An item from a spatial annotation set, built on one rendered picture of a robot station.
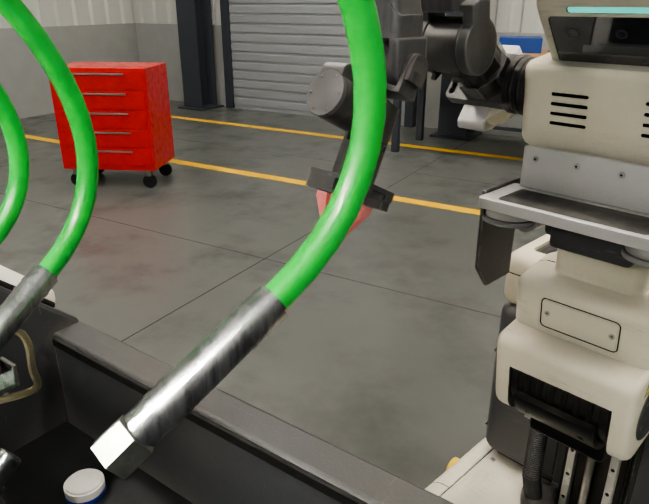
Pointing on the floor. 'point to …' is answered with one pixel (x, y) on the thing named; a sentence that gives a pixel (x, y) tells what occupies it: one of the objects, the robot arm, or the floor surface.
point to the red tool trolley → (122, 117)
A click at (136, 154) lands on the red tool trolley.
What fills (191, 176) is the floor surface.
